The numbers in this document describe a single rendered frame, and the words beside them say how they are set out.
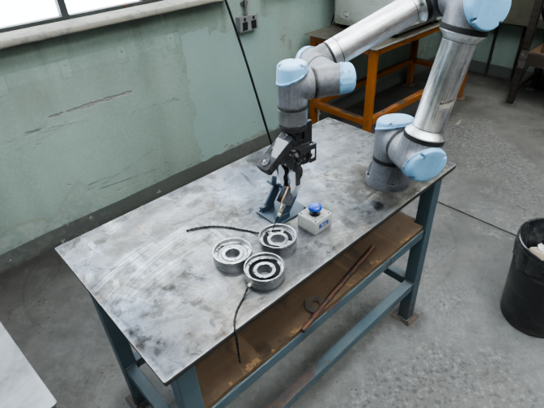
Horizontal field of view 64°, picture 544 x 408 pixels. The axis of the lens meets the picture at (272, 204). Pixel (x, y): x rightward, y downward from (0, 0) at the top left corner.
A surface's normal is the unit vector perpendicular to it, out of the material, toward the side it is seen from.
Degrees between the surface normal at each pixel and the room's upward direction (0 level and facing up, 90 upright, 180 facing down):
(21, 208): 90
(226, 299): 0
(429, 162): 97
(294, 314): 0
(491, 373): 0
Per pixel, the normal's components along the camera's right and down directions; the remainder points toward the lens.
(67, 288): -0.04, -0.81
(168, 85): 0.68, 0.39
